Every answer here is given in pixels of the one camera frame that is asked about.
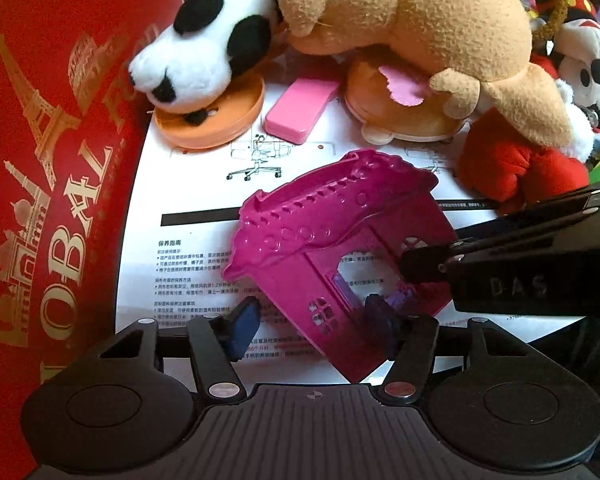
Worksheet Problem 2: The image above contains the white and red plush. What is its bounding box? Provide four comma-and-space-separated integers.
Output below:
457, 52, 596, 217

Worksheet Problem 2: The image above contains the orange turtle-shaped plastic box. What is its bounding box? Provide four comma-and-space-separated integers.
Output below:
344, 52, 468, 143

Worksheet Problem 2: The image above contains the white instruction sheet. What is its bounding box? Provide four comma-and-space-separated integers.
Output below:
114, 52, 591, 391

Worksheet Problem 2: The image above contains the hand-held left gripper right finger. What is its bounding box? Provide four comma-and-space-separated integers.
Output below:
365, 293, 528, 405

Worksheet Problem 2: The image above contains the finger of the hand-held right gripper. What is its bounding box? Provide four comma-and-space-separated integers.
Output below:
454, 177, 600, 254
400, 242, 463, 286

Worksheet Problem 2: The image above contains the magenta plastic toy house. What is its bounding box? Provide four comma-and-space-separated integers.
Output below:
222, 149, 458, 384

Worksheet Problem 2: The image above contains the tan plush toy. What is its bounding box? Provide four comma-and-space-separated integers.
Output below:
272, 0, 576, 149

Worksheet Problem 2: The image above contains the orange round lid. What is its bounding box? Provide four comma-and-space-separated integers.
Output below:
152, 67, 266, 151

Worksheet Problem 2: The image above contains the brown fuzzy headband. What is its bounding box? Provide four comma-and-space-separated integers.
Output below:
527, 0, 571, 56

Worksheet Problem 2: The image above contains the red gift box gold print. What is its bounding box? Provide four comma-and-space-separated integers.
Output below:
0, 0, 183, 480

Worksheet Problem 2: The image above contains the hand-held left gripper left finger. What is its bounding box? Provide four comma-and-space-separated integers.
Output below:
99, 296, 262, 404

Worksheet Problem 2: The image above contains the panda plush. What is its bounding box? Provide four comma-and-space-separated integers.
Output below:
129, 0, 281, 126

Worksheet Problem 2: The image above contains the pink rectangular case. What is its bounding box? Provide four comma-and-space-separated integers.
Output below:
264, 77, 342, 145

